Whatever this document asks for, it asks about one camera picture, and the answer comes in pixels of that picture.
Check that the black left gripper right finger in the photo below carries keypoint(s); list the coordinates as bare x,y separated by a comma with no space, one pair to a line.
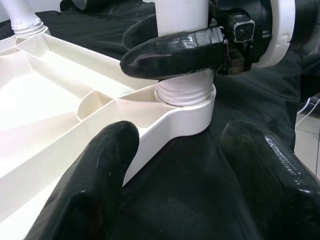
275,187

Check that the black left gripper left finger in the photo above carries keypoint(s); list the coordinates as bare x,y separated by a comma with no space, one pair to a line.
100,187

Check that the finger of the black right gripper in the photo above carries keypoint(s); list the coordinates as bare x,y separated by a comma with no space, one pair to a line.
141,32
172,55

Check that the white tapered plastic table leg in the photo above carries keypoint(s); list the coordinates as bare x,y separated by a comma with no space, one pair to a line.
22,20
182,15

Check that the white plastic table top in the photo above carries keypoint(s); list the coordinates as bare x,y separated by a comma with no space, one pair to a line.
37,100

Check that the black cloth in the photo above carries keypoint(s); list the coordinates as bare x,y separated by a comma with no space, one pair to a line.
187,175

